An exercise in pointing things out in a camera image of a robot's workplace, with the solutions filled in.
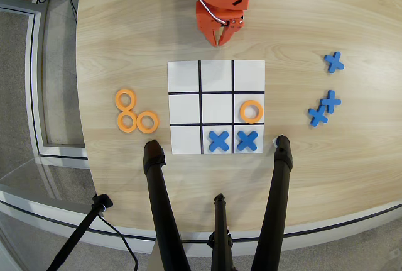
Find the black tripod leg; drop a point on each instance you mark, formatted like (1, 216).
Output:
(276, 195)
(220, 220)
(160, 195)

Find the thin black stand pole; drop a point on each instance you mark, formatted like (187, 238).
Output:
(78, 233)

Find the grey metal glass frame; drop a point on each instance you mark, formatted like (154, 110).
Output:
(31, 63)

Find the blue foam cross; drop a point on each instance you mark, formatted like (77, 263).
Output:
(317, 116)
(334, 62)
(330, 101)
(247, 141)
(218, 141)

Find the white tic-tac-toe board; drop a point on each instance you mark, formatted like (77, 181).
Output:
(216, 107)

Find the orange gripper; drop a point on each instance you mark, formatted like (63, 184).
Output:
(208, 22)

